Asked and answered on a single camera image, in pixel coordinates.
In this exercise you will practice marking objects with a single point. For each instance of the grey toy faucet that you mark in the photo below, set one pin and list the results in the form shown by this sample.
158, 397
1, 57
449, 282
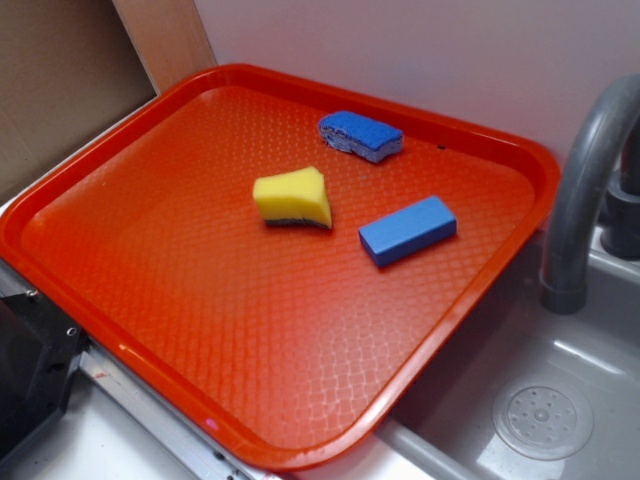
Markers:
594, 156

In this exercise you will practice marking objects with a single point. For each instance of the wooden board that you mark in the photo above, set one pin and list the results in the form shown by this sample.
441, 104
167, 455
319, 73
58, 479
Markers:
169, 38

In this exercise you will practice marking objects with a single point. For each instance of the yellow sponge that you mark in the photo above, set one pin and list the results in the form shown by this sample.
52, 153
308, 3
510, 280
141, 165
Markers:
294, 197

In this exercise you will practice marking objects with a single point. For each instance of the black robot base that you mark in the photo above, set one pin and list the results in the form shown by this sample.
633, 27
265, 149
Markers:
40, 353

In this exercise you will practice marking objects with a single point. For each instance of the blue rectangular block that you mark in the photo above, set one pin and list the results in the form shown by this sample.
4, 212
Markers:
407, 231

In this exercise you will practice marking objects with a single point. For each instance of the orange plastic tray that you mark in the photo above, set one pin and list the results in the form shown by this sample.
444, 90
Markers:
284, 342

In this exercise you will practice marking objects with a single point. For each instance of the blue sponge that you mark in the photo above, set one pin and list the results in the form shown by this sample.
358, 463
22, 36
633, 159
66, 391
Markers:
359, 135

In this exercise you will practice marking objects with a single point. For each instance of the grey plastic sink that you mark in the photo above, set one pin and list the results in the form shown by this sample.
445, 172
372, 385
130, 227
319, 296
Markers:
518, 392

